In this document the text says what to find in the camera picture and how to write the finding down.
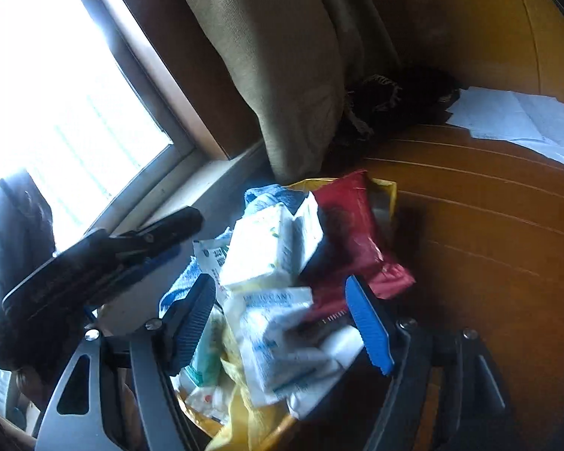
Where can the white lemon print tissue pack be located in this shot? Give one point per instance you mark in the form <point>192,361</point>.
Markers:
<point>270,248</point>

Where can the teal white tissue pack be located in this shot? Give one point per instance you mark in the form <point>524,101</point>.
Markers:
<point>204,368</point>

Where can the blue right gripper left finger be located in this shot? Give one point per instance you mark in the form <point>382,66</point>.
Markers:
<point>184,323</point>

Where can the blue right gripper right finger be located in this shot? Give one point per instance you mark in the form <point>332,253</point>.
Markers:
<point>376,327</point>

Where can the red foil snack bag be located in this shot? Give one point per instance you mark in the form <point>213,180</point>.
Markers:
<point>353,244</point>

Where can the yellow wooden cabinet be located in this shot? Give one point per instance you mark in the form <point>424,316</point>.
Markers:
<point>514,45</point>

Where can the window frame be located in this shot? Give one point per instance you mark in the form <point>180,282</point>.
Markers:
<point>216,150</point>

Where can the olive curtain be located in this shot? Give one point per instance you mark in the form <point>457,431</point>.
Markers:
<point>293,62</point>

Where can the white paper sheets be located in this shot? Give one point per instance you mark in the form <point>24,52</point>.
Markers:
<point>533,122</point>

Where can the yellow cardboard box tray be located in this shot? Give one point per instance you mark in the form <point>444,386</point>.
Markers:
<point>250,427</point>

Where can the white red-text packet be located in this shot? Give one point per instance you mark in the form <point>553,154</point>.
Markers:
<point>210,402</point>

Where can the blue towel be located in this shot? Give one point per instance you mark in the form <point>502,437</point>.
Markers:
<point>255,199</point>

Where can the white desiccant packet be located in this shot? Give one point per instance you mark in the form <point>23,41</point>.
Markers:
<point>276,360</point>

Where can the person's left hand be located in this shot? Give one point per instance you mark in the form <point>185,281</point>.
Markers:
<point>32,386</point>

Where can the green white packet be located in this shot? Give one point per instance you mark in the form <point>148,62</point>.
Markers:
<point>211,255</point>

